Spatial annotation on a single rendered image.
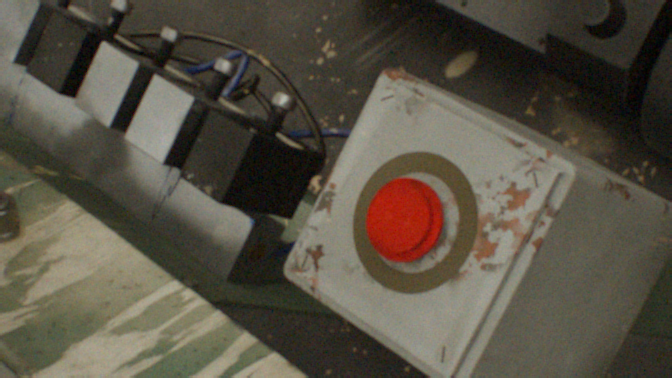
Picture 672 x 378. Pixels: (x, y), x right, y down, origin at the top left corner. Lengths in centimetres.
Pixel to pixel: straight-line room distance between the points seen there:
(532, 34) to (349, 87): 40
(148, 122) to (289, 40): 92
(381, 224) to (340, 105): 118
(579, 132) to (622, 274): 92
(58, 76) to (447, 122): 47
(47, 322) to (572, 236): 35
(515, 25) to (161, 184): 61
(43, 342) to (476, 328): 31
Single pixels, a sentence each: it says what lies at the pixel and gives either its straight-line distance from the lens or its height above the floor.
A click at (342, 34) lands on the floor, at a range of 182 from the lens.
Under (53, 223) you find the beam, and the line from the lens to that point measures 90.
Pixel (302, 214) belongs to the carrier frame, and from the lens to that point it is 158.
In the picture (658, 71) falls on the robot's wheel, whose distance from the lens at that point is 139.
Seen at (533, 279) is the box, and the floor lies 91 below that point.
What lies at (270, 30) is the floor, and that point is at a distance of 189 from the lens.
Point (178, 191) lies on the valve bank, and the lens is 96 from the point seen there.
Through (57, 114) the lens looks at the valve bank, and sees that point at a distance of 106.
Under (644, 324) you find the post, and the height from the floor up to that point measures 66.
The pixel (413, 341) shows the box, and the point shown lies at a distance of 62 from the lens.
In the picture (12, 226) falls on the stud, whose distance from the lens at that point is 89.
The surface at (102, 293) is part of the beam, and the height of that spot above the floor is 85.
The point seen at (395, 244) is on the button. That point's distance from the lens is 61.
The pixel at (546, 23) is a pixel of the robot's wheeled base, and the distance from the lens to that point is 146.
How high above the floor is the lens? 147
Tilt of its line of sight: 56 degrees down
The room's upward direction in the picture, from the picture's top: 75 degrees counter-clockwise
